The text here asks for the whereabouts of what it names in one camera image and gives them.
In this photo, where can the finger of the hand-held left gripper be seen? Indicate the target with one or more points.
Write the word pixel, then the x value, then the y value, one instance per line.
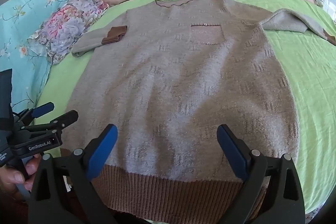
pixel 43 109
pixel 64 119

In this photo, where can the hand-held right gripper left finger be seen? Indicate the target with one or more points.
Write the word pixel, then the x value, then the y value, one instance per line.
pixel 103 152

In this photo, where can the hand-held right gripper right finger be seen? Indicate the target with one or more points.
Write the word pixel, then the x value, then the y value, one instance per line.
pixel 233 152

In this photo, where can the grey knitted sweater brown trim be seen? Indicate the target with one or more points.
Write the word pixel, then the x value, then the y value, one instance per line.
pixel 170 82

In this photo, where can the person's left hand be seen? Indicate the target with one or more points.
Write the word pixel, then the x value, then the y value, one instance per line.
pixel 11 180

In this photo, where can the purple floral ruffled pillow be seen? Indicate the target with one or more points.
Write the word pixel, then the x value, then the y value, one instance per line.
pixel 68 22

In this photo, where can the teal floral bedding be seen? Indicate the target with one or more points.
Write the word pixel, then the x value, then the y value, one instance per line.
pixel 26 16

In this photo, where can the green bed sheet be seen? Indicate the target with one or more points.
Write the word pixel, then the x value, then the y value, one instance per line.
pixel 309 77

